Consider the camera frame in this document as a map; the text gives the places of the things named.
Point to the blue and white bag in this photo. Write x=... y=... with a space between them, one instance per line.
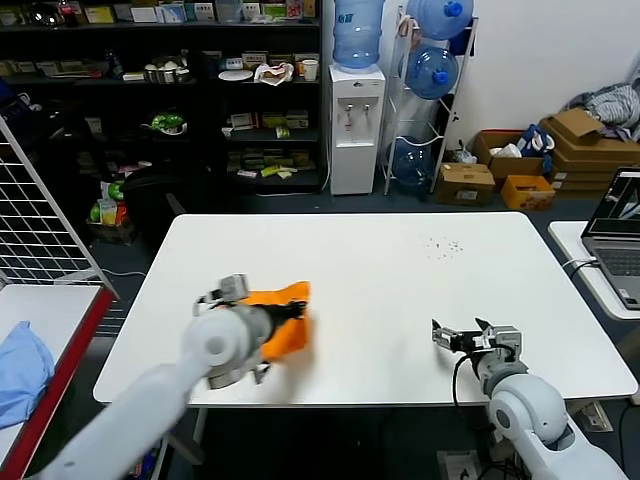
x=532 y=141

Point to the metal bowl with white buns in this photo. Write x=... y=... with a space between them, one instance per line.
x=160 y=76

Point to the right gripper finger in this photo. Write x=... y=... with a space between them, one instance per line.
x=485 y=330
x=442 y=336

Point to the white and red plastic bag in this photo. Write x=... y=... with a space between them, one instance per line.
x=271 y=74

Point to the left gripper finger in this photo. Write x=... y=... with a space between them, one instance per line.
x=297 y=304
x=298 y=314

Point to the small white side table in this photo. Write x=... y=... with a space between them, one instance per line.
x=565 y=240

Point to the white water dispenser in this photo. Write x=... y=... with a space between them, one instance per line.
x=354 y=165

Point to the grey floor socket box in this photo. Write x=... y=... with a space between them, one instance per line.
x=457 y=466

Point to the red-edged white table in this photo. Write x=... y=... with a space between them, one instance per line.
x=45 y=310

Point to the grey laptop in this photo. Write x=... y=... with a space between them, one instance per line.
x=615 y=257

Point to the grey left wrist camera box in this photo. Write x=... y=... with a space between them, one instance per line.
x=234 y=289

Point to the grey pile of clothes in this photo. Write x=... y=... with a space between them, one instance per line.
x=610 y=104

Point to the light blue cloth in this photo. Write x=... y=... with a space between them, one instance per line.
x=20 y=370

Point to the green toy vegetables bowl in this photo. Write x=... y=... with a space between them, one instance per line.
x=166 y=121

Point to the stack of flat cardboard boxes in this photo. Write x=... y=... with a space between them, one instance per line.
x=590 y=154

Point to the white plate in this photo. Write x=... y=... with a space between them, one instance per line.
x=236 y=76

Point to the upright blue water jug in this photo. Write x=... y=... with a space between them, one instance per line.
x=356 y=35

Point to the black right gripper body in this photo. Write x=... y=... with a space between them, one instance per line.
x=470 y=345

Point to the dark spray bottle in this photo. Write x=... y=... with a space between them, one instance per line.
x=114 y=66

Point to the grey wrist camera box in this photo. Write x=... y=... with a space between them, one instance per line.
x=234 y=289
x=507 y=342

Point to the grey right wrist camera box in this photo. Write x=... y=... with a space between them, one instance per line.
x=507 y=342

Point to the open brown cardboard box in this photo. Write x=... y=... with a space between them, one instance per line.
x=521 y=167

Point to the orange t-shirt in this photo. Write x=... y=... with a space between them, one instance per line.
x=290 y=340

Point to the closed brown cardboard box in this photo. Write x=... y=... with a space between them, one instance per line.
x=464 y=184

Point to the basket of snack packs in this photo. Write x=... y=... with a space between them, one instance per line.
x=107 y=212

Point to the white metal jug rack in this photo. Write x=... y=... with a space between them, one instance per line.
x=387 y=175

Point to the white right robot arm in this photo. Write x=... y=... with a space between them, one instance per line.
x=525 y=405

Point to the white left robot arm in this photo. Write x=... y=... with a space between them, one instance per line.
x=215 y=340

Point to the black shelving unit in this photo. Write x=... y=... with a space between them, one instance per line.
x=150 y=27

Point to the white paper cup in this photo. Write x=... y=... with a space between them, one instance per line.
x=310 y=71

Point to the large white work table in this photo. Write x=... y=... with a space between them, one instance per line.
x=350 y=260

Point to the yellow cardboard box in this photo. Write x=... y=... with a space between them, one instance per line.
x=526 y=196

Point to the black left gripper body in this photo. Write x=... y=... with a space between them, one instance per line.
x=282 y=314

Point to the black office chair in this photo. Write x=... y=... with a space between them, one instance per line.
x=150 y=195

